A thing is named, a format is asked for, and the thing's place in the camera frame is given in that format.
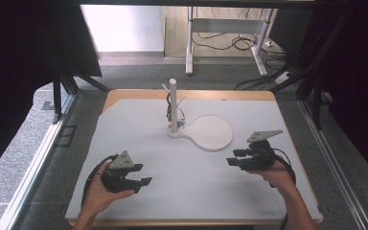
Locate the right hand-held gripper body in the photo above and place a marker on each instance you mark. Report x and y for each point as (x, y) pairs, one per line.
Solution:
(260, 153)

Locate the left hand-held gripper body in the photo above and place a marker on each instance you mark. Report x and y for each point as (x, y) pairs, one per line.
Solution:
(118, 177)

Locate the white key stand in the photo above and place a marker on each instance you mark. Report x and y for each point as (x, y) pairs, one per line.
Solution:
(204, 131)

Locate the key bunch yellow blue tags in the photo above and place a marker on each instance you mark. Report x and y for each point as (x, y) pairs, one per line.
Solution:
(181, 119)

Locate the person's left hand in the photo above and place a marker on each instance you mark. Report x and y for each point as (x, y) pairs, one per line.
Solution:
(100, 195)

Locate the person's right hand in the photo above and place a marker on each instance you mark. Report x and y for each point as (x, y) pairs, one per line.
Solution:
(276, 177)

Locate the white table mat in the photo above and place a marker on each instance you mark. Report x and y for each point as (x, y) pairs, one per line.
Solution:
(179, 191)

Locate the wooden table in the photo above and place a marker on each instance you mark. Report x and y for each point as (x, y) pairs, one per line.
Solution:
(204, 94)

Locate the white power strip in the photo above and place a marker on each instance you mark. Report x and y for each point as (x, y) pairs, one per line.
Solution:
(282, 77)

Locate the black metal stand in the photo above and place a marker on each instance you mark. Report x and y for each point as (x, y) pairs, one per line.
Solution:
(57, 99)
(316, 96)

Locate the black curtain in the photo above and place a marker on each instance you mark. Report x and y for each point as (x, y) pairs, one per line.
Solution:
(19, 64)
(357, 80)

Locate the aluminium rail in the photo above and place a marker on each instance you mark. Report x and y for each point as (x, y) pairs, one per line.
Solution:
(28, 172)
(332, 166)

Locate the white desk frame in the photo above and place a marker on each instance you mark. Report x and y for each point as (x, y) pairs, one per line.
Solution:
(223, 25)

